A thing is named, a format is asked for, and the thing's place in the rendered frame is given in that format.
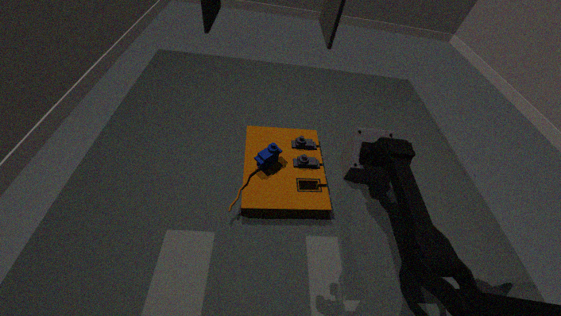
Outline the orange flat rectangular board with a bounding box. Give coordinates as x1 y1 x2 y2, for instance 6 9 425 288
241 125 332 218

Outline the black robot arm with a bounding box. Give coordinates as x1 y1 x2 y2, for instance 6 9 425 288
359 137 561 316

